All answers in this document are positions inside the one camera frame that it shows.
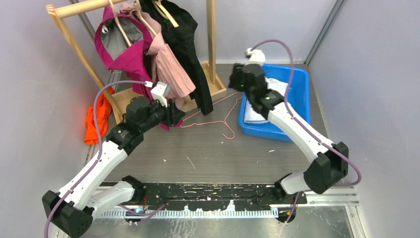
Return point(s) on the wooden clothes rack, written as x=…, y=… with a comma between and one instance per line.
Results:
x=120, y=100

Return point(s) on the pink wire hanger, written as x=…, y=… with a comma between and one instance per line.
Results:
x=224, y=121

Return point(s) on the blue plastic bin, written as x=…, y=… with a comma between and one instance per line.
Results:
x=298, y=97

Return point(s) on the black garment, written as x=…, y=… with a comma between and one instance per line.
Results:
x=181, y=41

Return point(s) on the wooden hanger under black garment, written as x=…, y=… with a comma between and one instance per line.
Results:
x=164, y=12

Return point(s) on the wooden hanger under magenta dress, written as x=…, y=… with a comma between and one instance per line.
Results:
x=116, y=19

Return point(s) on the magenta dress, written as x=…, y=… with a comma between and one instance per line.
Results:
x=112, y=48

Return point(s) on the orange cloth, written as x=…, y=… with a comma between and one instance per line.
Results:
x=103, y=111

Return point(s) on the wooden hanger under pink garment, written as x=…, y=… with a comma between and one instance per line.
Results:
x=138, y=14

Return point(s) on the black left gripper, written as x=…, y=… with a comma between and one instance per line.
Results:
x=173, y=114

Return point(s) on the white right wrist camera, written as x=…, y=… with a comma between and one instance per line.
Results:
x=255, y=56

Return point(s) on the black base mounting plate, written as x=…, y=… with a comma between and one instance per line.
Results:
x=208, y=201

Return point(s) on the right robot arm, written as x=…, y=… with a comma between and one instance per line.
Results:
x=328, y=160

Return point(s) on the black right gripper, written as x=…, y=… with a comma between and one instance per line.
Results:
x=237, y=74

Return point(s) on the pink pleated garment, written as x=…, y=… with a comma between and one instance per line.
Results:
x=164, y=65

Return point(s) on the white skirt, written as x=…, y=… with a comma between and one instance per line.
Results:
x=250, y=114

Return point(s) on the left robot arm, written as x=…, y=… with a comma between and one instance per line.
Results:
x=74, y=207

